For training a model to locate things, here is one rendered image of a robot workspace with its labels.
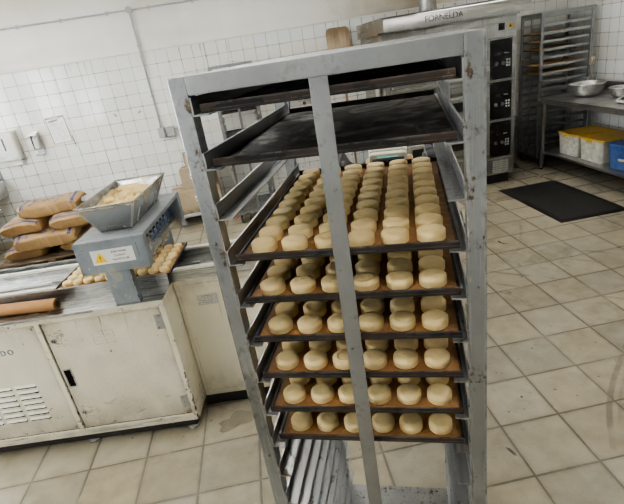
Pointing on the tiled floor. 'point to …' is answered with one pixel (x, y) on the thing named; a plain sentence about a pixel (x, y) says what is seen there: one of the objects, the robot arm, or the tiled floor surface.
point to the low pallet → (39, 258)
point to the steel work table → (604, 102)
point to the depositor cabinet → (84, 372)
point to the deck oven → (503, 66)
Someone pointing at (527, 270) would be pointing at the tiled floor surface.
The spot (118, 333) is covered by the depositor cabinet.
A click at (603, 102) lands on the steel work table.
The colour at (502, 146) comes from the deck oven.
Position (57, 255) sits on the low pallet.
